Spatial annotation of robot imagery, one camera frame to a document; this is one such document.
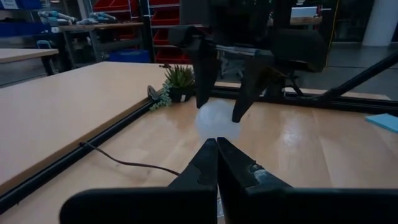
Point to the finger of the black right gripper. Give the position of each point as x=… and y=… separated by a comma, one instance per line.
x=205, y=71
x=252, y=81

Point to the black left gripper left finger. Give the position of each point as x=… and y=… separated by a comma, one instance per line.
x=202, y=174

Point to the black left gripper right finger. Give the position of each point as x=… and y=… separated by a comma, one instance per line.
x=239, y=177

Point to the white lightbulb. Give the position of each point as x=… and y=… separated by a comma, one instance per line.
x=217, y=121

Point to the small potted green plant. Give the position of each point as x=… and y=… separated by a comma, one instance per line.
x=178, y=84

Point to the small black tool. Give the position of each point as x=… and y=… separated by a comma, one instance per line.
x=164, y=65

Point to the metal rack with red bins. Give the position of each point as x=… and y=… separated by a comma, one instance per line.
x=164, y=31

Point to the white rectangular box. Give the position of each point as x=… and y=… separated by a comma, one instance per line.
x=303, y=12

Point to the wooden bench top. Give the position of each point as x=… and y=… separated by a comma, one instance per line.
x=306, y=21

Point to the blue floor bin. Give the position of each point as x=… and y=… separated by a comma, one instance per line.
x=129, y=56

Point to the wooden workbench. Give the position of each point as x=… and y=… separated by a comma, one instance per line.
x=99, y=34

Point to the low rack with red bins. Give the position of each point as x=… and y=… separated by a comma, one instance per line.
x=112, y=6

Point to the teal-grey equipment pile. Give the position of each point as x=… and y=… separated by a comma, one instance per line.
x=96, y=18
x=57, y=17

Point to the light blue square pad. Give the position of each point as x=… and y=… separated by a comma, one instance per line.
x=384, y=122

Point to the white round column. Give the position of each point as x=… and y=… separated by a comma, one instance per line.
x=381, y=21

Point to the large light wood desk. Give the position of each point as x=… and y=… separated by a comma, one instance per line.
x=62, y=109

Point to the small light wood desk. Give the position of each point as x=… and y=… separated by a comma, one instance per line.
x=25, y=57

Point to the black frame clamp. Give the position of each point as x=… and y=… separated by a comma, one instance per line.
x=152, y=92

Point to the black aluminium table frame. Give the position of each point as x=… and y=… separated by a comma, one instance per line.
x=342, y=104

